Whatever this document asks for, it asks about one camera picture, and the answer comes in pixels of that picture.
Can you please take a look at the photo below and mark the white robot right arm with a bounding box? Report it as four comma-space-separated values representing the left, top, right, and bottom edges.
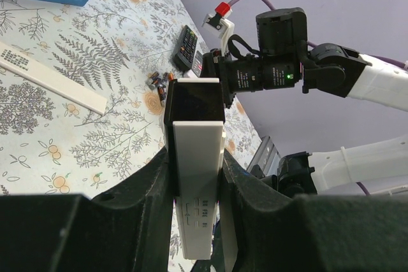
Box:
201, 3, 407, 197

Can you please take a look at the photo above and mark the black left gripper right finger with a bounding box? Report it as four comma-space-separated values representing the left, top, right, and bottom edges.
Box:
194, 154, 407, 271

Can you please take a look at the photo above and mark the black tv remote control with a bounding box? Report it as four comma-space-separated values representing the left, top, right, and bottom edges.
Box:
172, 25, 198, 73

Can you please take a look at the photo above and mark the pile of aaa batteries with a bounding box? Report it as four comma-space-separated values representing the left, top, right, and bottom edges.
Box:
145, 71, 174, 107

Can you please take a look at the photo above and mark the grey ac remote control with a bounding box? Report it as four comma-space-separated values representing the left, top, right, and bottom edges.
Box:
191, 50, 203, 78

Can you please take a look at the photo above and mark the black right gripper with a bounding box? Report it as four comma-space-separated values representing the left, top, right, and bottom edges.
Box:
200, 50, 302, 108

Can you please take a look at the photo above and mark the white remote battery cover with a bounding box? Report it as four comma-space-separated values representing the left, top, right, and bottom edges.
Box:
1, 43, 107, 115

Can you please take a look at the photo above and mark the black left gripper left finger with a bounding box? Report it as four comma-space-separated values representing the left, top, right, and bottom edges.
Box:
1, 150, 173, 271

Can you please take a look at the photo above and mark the white slim remote control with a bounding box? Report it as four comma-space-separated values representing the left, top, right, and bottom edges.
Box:
163, 78, 226, 260

